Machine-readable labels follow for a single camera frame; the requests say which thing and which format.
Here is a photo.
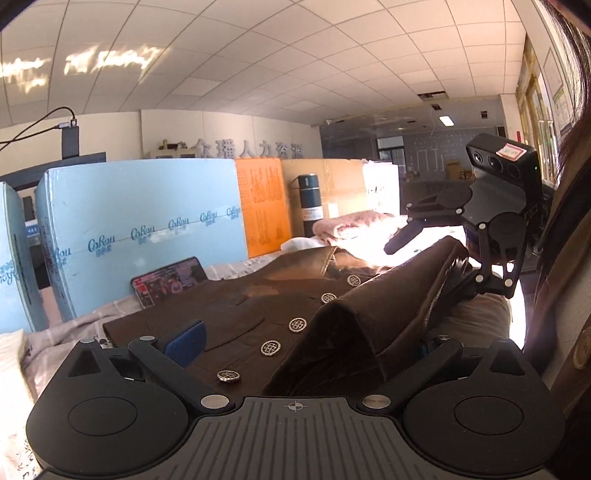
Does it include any smartphone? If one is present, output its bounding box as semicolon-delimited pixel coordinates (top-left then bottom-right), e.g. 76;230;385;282
131;257;208;309

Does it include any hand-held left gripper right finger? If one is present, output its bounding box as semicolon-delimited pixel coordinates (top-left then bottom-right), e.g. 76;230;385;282
355;335;535;414

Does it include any person's dark hair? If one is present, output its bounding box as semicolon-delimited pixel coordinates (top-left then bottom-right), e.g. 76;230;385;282
538;0;591;185

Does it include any white printed carton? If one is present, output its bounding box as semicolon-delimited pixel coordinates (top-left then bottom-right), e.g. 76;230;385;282
362;164;400;217

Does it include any pink folded cloth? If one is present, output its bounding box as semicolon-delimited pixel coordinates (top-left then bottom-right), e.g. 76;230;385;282
312;210;403;246

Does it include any gold wall lettering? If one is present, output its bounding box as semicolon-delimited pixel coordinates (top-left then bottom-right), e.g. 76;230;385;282
143;137;303;161

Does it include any orange carton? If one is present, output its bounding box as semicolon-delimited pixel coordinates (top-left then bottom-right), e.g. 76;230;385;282
235;158;293;259

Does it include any black cable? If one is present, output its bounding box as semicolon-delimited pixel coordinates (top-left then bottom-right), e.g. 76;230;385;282
0;107;77;151

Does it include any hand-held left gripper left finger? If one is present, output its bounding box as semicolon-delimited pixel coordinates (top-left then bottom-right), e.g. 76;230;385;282
59;320;237;414

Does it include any window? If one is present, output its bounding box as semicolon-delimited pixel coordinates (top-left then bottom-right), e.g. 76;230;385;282
515;32;564;183

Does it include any dark thermos bottle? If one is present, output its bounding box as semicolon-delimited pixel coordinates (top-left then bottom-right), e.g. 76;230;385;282
298;174;321;237

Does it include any brown buttoned jacket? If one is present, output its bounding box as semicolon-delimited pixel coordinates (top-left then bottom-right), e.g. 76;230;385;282
102;234;514;398

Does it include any beige checked bedsheet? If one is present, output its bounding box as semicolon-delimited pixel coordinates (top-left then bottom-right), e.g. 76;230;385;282
0;258;259;480

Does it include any brown cardboard carton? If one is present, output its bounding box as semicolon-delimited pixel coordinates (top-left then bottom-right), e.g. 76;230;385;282
281;158;366;234

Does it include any light blue carton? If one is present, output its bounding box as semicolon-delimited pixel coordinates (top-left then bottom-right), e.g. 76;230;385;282
0;181;38;334
36;159;250;324

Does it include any black power adapter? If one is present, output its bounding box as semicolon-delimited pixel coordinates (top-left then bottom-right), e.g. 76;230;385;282
61;119;80;160

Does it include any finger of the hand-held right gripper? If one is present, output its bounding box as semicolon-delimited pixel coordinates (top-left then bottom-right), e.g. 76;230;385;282
384;184;472;256
443;222;515;301

